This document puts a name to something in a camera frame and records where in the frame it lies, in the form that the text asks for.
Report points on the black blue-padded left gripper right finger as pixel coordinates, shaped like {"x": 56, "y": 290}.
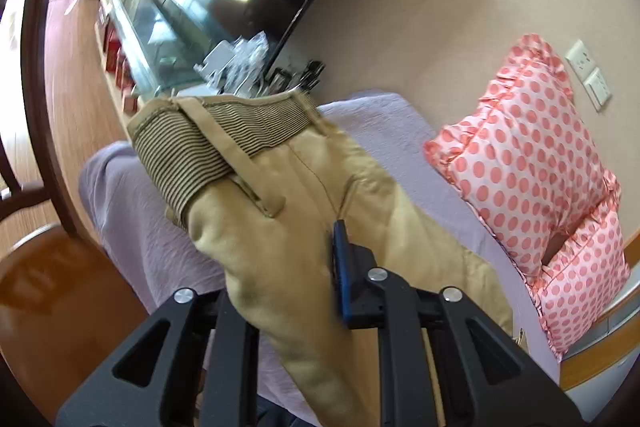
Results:
{"x": 442, "y": 360}

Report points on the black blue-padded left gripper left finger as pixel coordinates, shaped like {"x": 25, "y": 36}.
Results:
{"x": 192, "y": 362}

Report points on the khaki tan pants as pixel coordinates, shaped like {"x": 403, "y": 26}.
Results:
{"x": 258, "y": 185}

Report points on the lavender bed sheet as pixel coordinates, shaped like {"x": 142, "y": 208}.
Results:
{"x": 157, "y": 257}

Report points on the pink polka dot pillow right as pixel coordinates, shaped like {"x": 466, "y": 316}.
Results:
{"x": 581, "y": 279}

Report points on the pink polka dot pillow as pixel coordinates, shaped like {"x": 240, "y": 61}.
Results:
{"x": 581, "y": 279}
{"x": 524, "y": 160}

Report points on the wooden chair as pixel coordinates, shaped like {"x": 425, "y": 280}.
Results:
{"x": 51, "y": 187}

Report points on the pink polka dot pillow left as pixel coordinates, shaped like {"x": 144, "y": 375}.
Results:
{"x": 524, "y": 160}

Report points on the crumpled clear plastic bag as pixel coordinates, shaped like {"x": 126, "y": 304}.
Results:
{"x": 243, "y": 74}

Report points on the glass-top TV stand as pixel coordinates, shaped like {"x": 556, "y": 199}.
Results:
{"x": 161, "y": 61}

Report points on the white wall light switch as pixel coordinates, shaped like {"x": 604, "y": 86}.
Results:
{"x": 597, "y": 89}

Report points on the white wall power socket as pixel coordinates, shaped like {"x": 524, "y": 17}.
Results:
{"x": 580, "y": 60}

